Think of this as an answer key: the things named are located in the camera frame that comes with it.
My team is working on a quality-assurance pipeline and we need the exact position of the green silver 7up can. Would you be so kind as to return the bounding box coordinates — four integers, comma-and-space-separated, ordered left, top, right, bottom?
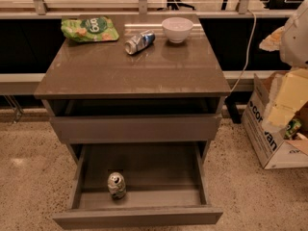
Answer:
108, 172, 126, 199

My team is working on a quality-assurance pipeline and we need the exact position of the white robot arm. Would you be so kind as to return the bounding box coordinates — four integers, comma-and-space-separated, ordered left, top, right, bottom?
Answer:
262, 0, 308, 132

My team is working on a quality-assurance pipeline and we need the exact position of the grey cabinet with counter top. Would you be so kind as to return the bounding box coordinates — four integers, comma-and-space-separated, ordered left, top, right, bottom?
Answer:
35, 14, 230, 159

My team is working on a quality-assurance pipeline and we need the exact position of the grey top drawer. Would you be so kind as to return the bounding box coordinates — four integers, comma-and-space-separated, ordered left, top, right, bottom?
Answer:
50, 97, 222, 143

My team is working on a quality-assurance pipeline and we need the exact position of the blue silver soda can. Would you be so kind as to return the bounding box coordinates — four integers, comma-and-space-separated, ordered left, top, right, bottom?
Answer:
124, 30, 155, 55

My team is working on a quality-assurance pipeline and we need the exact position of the open grey middle drawer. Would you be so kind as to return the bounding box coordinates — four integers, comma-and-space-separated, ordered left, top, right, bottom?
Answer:
53, 142, 222, 229

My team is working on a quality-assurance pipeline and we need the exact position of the green can in box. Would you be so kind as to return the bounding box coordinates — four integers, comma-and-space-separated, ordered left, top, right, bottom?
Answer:
285, 118, 301, 140

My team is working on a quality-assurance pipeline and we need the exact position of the white bowl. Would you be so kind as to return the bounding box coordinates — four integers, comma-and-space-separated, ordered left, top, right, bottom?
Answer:
162, 17, 193, 43

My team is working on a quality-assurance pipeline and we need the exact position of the green chip bag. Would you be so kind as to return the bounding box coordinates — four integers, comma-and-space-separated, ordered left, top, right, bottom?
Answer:
61, 16, 119, 42

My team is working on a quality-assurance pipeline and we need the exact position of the white cardboard box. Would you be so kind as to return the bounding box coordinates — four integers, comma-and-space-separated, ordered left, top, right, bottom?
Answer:
242, 73, 308, 169

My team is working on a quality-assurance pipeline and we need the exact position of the white cable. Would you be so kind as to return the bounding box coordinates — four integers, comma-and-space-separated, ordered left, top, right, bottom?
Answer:
229, 10, 258, 93

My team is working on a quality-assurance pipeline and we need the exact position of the metal railing frame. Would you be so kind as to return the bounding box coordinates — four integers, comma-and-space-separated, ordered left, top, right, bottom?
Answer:
0, 0, 300, 18

